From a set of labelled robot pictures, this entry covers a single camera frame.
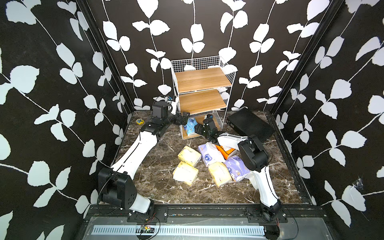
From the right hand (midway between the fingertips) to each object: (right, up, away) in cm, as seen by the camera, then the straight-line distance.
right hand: (195, 124), depth 102 cm
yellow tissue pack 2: (+15, -28, -18) cm, 37 cm away
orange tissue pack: (+19, -18, -12) cm, 28 cm away
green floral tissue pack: (-4, -19, -12) cm, 23 cm away
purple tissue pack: (+24, -24, -18) cm, 38 cm away
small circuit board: (-24, -50, -32) cm, 64 cm away
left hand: (-7, +8, -23) cm, 25 cm away
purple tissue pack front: (+9, -18, -12) cm, 23 cm away
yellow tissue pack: (-5, -28, -19) cm, 34 cm away
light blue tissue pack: (-4, -2, +2) cm, 4 cm away
